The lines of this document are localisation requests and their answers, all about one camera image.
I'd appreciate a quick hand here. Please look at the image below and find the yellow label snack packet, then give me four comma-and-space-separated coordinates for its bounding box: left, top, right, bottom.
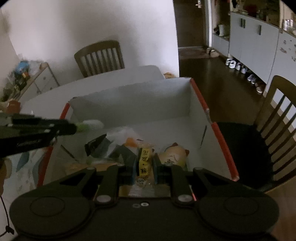
136, 144, 153, 187

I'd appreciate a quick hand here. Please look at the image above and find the orange white packet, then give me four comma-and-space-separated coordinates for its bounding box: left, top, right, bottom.
84, 129, 142, 163

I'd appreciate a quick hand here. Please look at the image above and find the white drawer cabinet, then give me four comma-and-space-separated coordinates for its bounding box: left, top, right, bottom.
16, 62, 60, 104

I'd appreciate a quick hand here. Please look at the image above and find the green white soft item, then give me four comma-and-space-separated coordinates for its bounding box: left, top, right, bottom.
75, 120, 104, 133

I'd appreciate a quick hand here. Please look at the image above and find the far dark wooden chair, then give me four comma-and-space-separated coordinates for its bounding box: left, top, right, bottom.
74, 40, 125, 78

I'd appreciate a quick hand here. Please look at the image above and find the right dark wooden chair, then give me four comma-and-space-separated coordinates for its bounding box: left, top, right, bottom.
218, 75, 295, 191

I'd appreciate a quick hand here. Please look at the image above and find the blue toy on cabinet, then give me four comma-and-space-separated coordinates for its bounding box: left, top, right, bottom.
14, 60, 30, 75

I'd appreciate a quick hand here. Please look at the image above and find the dark entrance door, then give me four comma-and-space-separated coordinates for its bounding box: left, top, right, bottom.
173, 0, 206, 48

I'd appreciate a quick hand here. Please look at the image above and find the white wall cabinet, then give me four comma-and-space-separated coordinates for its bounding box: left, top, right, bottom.
208, 1, 295, 86

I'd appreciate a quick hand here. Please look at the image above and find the dark wooden chair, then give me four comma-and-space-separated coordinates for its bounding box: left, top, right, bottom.
218, 75, 295, 191
74, 40, 125, 78

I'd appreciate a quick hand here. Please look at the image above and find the red cardboard box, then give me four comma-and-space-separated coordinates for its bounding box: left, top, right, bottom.
26, 78, 239, 184

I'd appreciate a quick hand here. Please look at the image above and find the beige cat figurine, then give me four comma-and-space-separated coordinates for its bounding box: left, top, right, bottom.
158, 143, 190, 169

